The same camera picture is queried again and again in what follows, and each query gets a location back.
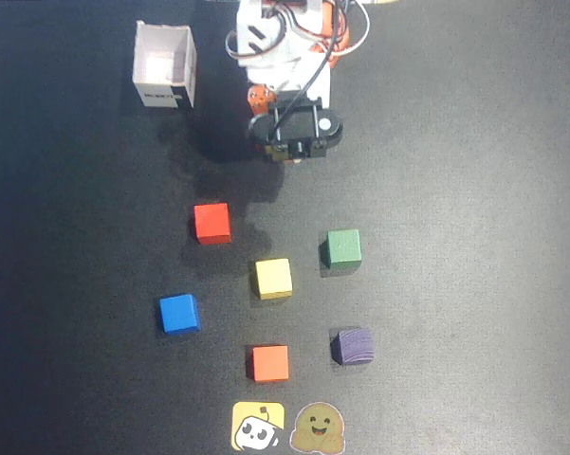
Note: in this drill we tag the orange wooden cube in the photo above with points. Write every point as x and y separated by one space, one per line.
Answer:
270 362

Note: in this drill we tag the hugging face emoji sticker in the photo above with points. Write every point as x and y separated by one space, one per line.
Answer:
318 429

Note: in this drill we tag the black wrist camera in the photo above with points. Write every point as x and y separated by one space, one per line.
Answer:
299 125

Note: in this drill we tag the black table mat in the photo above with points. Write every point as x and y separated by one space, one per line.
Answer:
455 284

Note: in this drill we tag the green wooden cube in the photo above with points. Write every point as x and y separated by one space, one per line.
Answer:
343 247

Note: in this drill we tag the yellow robot sticker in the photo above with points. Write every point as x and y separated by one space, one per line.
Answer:
258 426

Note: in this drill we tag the red wooden cube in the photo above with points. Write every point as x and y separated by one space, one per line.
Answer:
212 223

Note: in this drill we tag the purple wooden cube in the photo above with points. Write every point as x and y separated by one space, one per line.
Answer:
354 346

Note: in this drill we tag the blue wooden cube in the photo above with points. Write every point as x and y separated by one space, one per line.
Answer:
179 313

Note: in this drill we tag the yellow wooden cube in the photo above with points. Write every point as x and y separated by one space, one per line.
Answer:
273 277

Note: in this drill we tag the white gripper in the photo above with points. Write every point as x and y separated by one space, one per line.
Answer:
260 100

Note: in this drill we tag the white open cardboard box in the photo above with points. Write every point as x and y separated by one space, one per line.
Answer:
163 66

